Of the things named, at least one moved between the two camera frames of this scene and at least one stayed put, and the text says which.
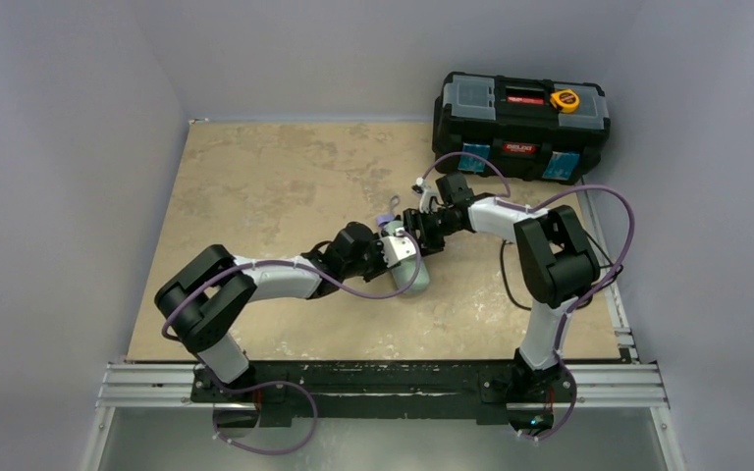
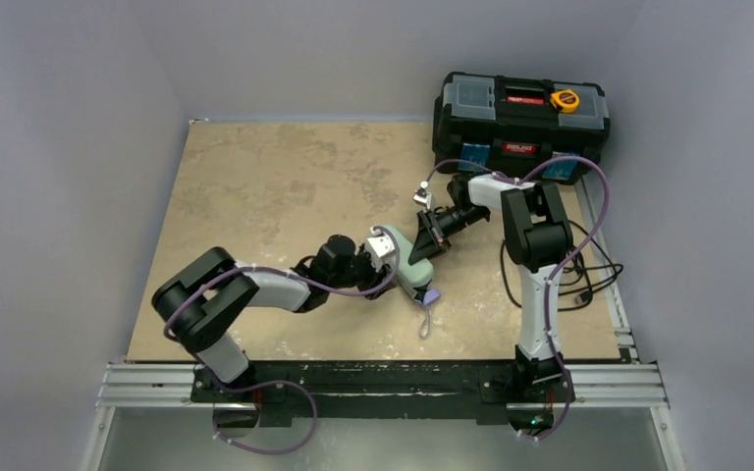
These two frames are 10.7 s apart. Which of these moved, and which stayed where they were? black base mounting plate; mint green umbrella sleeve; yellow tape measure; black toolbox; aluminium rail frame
Moved: mint green umbrella sleeve
Stayed: black toolbox; aluminium rail frame; black base mounting plate; yellow tape measure
